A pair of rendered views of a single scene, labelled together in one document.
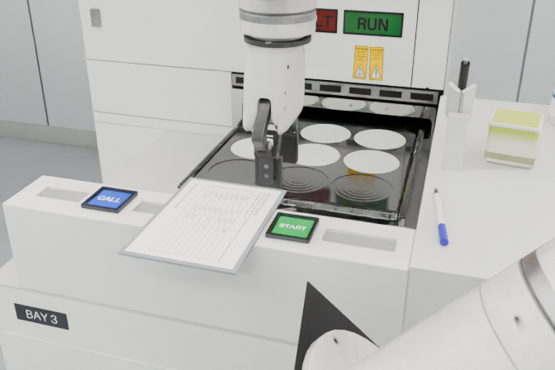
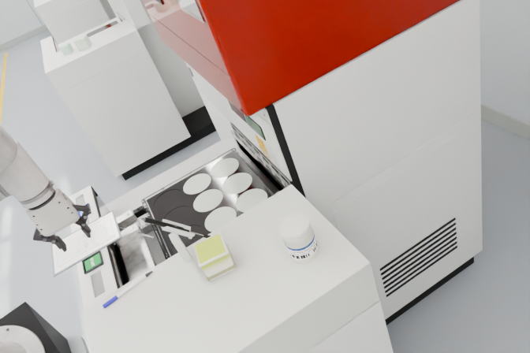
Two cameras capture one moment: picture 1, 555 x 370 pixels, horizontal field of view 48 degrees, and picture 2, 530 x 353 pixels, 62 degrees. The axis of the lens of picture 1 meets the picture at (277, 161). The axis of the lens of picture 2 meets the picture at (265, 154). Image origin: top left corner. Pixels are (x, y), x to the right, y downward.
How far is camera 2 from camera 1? 1.35 m
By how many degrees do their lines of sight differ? 51
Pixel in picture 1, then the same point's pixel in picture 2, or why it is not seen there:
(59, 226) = not seen: hidden behind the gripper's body
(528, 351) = not seen: outside the picture
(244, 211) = (96, 242)
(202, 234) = (72, 249)
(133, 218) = (75, 227)
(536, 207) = (164, 310)
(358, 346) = (21, 334)
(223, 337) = not seen: hidden behind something
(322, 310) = (21, 314)
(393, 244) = (102, 293)
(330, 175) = (191, 221)
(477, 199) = (157, 287)
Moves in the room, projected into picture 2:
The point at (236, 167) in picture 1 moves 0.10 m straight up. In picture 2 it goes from (172, 196) to (158, 174)
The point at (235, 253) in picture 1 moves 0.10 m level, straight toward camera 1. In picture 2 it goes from (65, 265) to (34, 292)
